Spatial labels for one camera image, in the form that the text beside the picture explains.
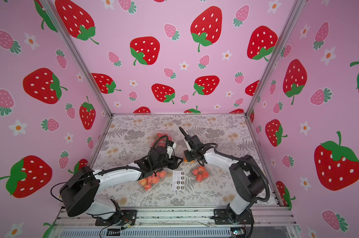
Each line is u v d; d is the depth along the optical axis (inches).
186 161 33.1
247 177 18.3
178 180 33.8
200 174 33.8
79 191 17.1
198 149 27.8
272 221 28.8
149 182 32.2
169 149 29.8
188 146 29.6
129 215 29.3
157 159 26.0
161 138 26.0
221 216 28.8
